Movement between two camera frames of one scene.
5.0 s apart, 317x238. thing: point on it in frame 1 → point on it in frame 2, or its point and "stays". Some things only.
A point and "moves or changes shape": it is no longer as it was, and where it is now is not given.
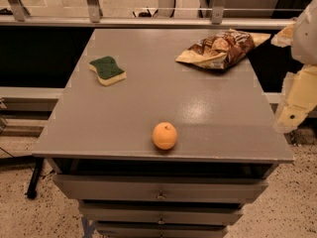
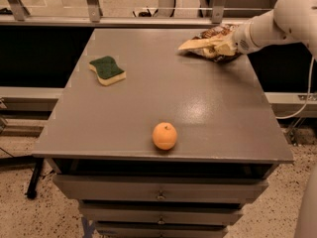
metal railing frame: [95, 19] stays
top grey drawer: [158, 188] stays
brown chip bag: [225, 50] moves or changes shape
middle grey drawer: [161, 212] stays
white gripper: [306, 39] → [240, 41]
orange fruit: [164, 136] stays
